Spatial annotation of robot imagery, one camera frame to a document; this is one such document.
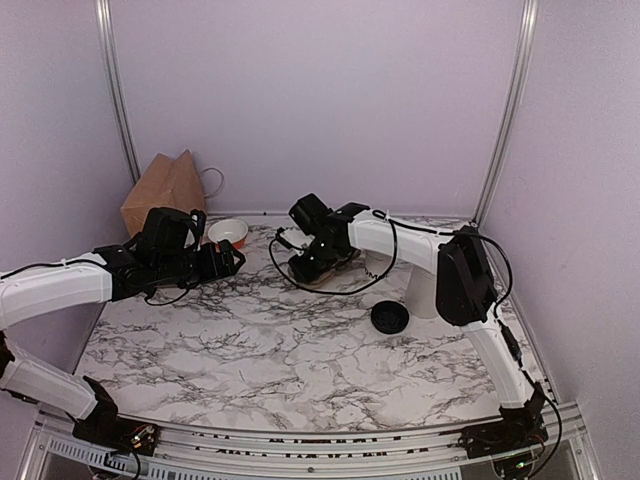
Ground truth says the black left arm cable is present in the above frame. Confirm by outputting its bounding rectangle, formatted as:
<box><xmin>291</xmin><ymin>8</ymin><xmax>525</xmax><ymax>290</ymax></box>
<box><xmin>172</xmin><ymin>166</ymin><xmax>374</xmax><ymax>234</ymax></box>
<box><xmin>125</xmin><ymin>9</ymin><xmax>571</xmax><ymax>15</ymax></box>
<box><xmin>0</xmin><ymin>257</ymin><xmax>211</xmax><ymax>307</ymax></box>

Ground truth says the brown paper bag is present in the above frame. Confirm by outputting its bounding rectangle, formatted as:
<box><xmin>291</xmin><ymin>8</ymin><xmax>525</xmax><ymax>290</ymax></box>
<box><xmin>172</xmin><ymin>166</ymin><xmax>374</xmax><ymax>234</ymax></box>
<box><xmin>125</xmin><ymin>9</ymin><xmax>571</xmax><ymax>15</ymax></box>
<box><xmin>120</xmin><ymin>150</ymin><xmax>225</xmax><ymax>237</ymax></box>

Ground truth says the left aluminium frame post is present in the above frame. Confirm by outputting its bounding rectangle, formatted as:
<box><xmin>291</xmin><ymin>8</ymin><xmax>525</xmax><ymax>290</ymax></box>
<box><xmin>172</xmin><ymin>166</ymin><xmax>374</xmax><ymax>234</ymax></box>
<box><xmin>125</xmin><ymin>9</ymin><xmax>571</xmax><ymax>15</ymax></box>
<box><xmin>95</xmin><ymin>0</ymin><xmax>141</xmax><ymax>185</ymax></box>

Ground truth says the white paper cup stack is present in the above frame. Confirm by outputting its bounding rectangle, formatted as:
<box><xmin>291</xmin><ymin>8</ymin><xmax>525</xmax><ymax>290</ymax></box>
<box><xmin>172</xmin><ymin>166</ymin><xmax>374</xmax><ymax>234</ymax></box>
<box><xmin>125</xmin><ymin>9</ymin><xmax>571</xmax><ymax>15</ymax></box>
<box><xmin>364</xmin><ymin>250</ymin><xmax>395</xmax><ymax>286</ymax></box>

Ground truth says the black plastic cup lid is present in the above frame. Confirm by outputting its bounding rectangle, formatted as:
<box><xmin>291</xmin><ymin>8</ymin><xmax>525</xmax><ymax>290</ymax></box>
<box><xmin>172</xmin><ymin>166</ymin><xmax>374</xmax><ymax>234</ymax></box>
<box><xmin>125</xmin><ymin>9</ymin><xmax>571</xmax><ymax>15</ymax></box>
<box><xmin>370</xmin><ymin>300</ymin><xmax>410</xmax><ymax>335</ymax></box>

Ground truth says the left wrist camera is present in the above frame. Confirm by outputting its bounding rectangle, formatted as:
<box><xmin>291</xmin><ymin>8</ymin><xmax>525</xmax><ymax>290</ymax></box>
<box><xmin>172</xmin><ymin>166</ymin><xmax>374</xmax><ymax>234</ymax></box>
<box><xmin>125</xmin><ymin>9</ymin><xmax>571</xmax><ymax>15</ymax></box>
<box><xmin>189</xmin><ymin>209</ymin><xmax>207</xmax><ymax>251</ymax></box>

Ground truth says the aluminium frame post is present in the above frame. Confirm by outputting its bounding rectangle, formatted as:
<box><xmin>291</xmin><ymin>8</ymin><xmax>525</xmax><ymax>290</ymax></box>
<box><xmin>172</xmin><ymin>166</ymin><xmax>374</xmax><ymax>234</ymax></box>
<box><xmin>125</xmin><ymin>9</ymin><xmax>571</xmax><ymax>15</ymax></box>
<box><xmin>95</xmin><ymin>0</ymin><xmax>141</xmax><ymax>185</ymax></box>
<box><xmin>473</xmin><ymin>0</ymin><xmax>540</xmax><ymax>225</ymax></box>

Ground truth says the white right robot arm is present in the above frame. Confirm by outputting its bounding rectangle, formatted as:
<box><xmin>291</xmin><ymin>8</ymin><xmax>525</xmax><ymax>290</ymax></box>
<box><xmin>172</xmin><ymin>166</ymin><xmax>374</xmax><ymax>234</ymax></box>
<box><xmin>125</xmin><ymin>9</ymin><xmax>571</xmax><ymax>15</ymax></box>
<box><xmin>288</xmin><ymin>194</ymin><xmax>537</xmax><ymax>448</ymax></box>

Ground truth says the brown pulp cup carrier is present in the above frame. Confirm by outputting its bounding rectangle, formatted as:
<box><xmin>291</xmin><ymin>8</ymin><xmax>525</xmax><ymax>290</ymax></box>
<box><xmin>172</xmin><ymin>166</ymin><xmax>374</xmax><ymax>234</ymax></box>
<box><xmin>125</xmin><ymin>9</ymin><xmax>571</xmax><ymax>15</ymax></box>
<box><xmin>287</xmin><ymin>249</ymin><xmax>361</xmax><ymax>286</ymax></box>

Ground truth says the aluminium front rail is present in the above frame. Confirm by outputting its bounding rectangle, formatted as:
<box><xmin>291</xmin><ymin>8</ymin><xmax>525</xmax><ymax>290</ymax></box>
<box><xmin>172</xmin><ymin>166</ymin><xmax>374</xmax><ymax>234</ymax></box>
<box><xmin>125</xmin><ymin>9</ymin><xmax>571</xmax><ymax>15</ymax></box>
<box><xmin>17</xmin><ymin>403</ymin><xmax>602</xmax><ymax>479</ymax></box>

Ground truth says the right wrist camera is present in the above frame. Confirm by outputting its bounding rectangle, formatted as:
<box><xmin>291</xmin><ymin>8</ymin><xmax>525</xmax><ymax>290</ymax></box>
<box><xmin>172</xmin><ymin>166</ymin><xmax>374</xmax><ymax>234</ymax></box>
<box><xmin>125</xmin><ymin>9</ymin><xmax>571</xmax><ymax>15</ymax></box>
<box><xmin>275</xmin><ymin>227</ymin><xmax>309</xmax><ymax>251</ymax></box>

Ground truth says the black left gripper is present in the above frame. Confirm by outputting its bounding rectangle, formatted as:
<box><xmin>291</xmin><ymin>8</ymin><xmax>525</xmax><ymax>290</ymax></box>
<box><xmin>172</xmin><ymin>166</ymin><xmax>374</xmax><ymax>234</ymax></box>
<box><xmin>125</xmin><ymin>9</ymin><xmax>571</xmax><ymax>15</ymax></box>
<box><xmin>154</xmin><ymin>238</ymin><xmax>245</xmax><ymax>290</ymax></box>

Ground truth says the orange white bowl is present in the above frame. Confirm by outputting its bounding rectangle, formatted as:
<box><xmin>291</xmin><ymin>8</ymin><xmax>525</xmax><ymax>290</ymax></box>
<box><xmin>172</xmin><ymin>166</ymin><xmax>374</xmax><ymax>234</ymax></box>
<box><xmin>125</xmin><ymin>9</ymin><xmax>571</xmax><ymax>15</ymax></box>
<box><xmin>207</xmin><ymin>218</ymin><xmax>249</xmax><ymax>249</ymax></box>

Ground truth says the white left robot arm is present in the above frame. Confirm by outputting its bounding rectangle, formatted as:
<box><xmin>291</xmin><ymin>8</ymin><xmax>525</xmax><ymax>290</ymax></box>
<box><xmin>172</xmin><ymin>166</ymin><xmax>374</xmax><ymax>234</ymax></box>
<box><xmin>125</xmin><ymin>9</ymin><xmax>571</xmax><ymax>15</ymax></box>
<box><xmin>1</xmin><ymin>207</ymin><xmax>245</xmax><ymax>445</ymax></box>

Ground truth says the white cylindrical utensil holder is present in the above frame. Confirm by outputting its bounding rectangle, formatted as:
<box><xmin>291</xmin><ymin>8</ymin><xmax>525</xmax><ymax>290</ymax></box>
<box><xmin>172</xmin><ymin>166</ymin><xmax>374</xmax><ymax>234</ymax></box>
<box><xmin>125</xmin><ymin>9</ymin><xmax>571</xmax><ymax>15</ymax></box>
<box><xmin>405</xmin><ymin>266</ymin><xmax>438</xmax><ymax>319</ymax></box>

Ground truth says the right aluminium frame post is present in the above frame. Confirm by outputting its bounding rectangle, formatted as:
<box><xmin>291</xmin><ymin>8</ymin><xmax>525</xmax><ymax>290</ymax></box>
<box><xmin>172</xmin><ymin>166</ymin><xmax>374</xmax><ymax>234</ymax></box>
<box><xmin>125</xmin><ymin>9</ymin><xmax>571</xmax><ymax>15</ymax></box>
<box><xmin>473</xmin><ymin>0</ymin><xmax>540</xmax><ymax>225</ymax></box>

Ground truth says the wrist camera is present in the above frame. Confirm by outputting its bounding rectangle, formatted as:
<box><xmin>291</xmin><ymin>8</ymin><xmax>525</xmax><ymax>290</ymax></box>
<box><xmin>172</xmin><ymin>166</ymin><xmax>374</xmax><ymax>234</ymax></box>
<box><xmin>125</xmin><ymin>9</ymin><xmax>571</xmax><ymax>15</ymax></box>
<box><xmin>275</xmin><ymin>227</ymin><xmax>309</xmax><ymax>251</ymax></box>
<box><xmin>189</xmin><ymin>209</ymin><xmax>207</xmax><ymax>251</ymax></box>

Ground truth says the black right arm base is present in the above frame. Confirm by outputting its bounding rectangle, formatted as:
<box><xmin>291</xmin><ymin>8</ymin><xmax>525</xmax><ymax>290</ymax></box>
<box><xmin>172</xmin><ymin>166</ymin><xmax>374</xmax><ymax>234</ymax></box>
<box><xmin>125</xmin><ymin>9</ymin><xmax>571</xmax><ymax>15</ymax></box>
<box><xmin>457</xmin><ymin>382</ymin><xmax>549</xmax><ymax>459</ymax></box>

